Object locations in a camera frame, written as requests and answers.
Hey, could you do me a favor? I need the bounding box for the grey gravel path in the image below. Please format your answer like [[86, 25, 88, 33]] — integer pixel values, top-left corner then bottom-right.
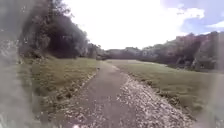
[[54, 59, 198, 128]]

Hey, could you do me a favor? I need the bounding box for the grass verge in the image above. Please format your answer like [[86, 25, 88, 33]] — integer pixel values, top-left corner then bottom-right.
[[0, 56, 101, 128]]

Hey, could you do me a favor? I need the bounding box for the grass playing field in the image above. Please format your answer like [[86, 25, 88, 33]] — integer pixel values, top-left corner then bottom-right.
[[105, 58, 224, 128]]

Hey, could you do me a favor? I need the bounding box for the wood of trees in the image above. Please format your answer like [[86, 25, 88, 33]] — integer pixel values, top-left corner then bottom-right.
[[99, 30, 224, 73]]

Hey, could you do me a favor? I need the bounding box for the row of dark trees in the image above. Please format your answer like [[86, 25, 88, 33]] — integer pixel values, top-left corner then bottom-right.
[[0, 0, 108, 62]]

